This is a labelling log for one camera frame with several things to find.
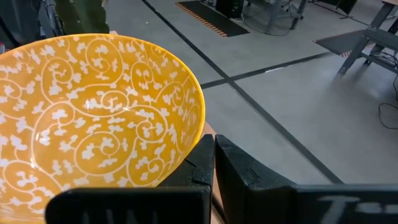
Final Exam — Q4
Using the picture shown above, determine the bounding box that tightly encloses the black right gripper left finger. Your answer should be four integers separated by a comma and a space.
45, 133, 216, 224

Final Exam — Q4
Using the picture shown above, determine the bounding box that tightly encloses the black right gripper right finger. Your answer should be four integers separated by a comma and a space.
214, 133, 398, 224

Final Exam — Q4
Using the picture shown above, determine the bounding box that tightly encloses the yellow patterned ceramic bowl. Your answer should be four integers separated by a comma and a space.
0, 33, 206, 224

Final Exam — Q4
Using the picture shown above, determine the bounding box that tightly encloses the black hazard striped mat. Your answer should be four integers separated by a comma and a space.
175, 0, 251, 38
313, 29, 376, 59

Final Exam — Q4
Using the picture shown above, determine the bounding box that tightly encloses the grey office chair base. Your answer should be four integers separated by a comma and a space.
241, 0, 309, 37

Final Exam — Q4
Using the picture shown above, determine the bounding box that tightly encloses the black computer tower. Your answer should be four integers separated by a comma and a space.
215, 0, 247, 19

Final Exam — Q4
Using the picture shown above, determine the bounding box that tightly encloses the black floor cable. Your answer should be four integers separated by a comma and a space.
377, 73, 398, 131

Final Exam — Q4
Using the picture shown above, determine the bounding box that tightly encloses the grey metal table frame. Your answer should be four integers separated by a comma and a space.
336, 0, 398, 77

